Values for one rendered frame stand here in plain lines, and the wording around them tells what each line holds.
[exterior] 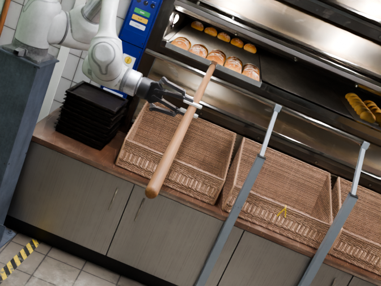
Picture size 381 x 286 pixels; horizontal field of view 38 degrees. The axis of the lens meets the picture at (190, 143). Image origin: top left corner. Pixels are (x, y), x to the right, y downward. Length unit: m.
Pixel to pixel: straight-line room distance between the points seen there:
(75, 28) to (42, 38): 0.15
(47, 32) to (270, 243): 1.48
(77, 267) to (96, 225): 0.25
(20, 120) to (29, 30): 0.40
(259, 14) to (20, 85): 1.33
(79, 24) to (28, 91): 0.37
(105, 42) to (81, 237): 1.45
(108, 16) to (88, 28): 0.65
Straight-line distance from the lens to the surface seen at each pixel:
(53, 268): 2.98
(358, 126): 3.28
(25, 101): 2.58
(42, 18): 2.52
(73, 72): 3.31
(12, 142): 2.65
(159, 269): 3.00
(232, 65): 2.99
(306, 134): 3.25
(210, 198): 2.85
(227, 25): 2.97
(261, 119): 3.20
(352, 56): 3.18
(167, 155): 1.45
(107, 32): 1.88
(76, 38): 2.59
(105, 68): 1.81
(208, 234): 2.87
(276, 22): 3.11
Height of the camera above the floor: 1.71
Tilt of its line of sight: 18 degrees down
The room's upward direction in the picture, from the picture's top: 23 degrees clockwise
